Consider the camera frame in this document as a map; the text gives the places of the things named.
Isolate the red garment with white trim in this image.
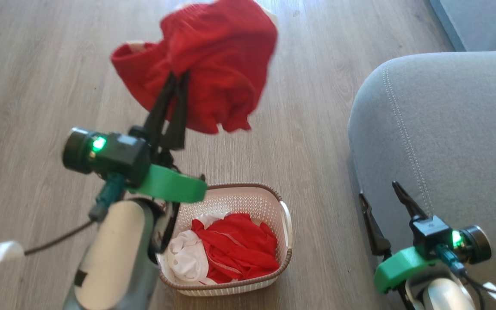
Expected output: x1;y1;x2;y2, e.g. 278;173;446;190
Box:
110;0;279;135

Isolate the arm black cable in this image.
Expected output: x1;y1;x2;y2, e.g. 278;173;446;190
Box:
0;172;127;266
434;242;496;310

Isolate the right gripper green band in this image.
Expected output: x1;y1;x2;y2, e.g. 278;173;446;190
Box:
359;181;445;295

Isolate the white woven plastic laundry basket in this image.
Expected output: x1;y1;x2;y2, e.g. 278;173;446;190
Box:
156;183;294;297

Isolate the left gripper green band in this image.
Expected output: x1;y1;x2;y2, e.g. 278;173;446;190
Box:
126;71;208;204

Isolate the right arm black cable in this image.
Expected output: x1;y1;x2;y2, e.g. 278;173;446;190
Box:
434;242;496;310

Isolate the red garment with white stitching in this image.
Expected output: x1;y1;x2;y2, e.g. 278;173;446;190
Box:
191;213;281;284

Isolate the grey fabric sofa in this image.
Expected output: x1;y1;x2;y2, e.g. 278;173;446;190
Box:
347;0;496;302

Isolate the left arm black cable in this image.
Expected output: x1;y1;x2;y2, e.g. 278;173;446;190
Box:
0;172;127;266

